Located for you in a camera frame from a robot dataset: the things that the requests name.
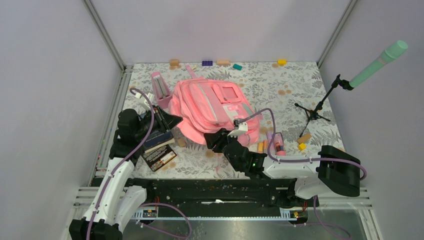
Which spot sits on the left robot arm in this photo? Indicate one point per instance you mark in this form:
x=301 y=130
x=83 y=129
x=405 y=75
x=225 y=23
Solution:
x=108 y=215

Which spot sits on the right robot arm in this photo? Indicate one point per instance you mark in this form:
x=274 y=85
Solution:
x=329 y=170

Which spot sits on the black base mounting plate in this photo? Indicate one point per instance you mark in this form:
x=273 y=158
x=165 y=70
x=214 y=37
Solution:
x=223 y=197

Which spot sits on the small wooden cube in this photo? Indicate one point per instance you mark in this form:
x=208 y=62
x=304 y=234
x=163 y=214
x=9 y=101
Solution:
x=181 y=142

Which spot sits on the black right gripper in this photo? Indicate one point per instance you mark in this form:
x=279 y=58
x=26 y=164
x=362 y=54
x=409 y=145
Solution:
x=218 y=138

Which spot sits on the black paperback book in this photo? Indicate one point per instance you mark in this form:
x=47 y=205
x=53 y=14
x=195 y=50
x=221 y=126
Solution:
x=159 y=157

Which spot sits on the black microphone tripod stand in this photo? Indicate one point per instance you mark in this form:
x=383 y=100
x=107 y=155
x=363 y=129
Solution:
x=313 y=114

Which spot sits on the wooden block back left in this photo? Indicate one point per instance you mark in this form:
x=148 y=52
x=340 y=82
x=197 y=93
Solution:
x=174 y=62

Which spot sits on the mint green microphone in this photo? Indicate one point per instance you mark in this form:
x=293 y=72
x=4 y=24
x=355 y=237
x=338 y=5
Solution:
x=391 y=53

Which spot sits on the pink student backpack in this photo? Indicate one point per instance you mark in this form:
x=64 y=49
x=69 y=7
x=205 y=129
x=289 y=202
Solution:
x=207 y=105

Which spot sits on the wooden block back centre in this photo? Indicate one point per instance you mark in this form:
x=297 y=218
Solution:
x=223 y=62

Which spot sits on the yellow toy block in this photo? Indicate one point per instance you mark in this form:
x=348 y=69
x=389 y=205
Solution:
x=281 y=62

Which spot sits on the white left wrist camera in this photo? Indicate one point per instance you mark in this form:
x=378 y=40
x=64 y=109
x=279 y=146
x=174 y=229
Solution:
x=145 y=101

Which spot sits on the pink metronome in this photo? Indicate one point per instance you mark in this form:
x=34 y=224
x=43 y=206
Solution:
x=161 y=90

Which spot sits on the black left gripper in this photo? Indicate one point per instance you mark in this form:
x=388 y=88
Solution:
x=165 y=121

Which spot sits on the aluminium frame rail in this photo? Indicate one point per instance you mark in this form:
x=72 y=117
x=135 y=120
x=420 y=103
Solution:
x=116 y=56

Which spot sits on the purple toy brick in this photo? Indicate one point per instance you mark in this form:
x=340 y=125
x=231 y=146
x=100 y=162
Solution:
x=207 y=63

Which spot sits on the yellow cube near tripod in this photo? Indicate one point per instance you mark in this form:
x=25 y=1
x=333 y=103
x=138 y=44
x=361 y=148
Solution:
x=302 y=146

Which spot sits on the teal toy block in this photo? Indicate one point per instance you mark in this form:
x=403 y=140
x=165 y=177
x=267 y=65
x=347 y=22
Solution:
x=237 y=67

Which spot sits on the blue Nineteen Eighty-Four book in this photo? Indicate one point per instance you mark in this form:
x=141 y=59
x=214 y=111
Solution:
x=158 y=139

